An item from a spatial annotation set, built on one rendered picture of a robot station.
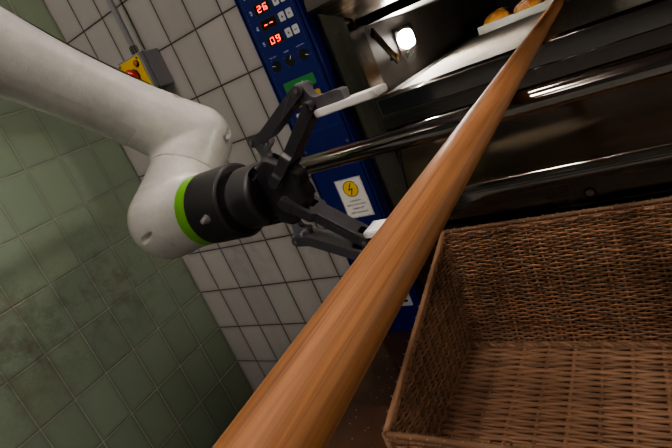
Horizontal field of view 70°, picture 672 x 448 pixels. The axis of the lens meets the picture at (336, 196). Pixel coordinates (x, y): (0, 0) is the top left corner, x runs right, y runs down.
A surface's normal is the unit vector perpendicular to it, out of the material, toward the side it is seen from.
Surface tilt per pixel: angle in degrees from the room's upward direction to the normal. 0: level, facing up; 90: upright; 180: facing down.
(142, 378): 90
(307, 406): 56
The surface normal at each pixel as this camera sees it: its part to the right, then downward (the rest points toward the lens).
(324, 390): 0.57, -0.57
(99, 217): 0.81, -0.18
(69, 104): 0.20, 0.61
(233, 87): -0.45, 0.41
